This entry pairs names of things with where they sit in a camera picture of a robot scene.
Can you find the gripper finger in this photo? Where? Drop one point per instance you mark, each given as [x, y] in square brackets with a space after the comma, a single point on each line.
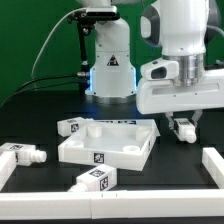
[171, 121]
[196, 117]

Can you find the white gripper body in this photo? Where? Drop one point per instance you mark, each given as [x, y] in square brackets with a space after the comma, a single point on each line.
[157, 92]

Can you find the white square table top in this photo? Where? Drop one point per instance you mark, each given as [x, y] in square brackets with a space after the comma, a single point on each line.
[123, 146]

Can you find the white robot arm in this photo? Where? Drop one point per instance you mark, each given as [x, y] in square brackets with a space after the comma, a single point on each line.
[178, 80]

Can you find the marker tag sheet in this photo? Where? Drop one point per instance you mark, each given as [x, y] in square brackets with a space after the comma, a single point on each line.
[141, 122]

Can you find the white front fence bar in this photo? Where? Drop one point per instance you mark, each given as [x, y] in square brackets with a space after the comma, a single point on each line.
[112, 204]

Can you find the white left fence bar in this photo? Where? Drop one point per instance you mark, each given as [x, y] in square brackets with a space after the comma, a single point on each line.
[7, 166]

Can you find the black camera stand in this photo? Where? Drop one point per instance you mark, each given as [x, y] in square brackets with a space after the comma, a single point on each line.
[85, 24]

